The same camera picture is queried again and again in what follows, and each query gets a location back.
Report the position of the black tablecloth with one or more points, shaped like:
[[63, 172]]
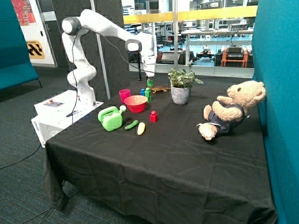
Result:
[[169, 174]]

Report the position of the yellow toy corn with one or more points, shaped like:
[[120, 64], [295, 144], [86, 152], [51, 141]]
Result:
[[141, 128]]

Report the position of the teal partition panel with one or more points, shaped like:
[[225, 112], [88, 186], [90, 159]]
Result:
[[275, 45]]

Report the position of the brown toy lizard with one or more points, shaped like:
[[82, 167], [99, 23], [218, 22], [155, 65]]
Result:
[[154, 89]]

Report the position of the potted green plant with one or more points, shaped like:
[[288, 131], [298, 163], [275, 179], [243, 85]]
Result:
[[181, 84]]

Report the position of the red plastic bowl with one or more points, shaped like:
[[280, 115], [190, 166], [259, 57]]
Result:
[[136, 103]]

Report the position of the green toy watering can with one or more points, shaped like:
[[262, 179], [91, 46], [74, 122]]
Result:
[[111, 117]]

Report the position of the teal bench seat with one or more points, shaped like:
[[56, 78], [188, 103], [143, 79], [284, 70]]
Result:
[[15, 65]]

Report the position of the pink plastic cup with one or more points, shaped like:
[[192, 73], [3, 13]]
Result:
[[124, 93]]

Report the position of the blue block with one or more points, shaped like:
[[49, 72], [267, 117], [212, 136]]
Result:
[[142, 92]]

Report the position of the green block with stud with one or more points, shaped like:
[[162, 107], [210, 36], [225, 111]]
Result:
[[147, 92]]

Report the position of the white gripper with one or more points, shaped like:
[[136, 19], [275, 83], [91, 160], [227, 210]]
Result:
[[149, 66]]

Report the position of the brown teddy bear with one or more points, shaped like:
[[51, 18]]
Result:
[[228, 112]]

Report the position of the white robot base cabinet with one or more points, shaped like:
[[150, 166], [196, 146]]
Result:
[[59, 112]]

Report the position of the red block with stud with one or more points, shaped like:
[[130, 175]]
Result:
[[153, 116]]

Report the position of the green toy cucumber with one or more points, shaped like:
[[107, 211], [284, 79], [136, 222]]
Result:
[[132, 125]]

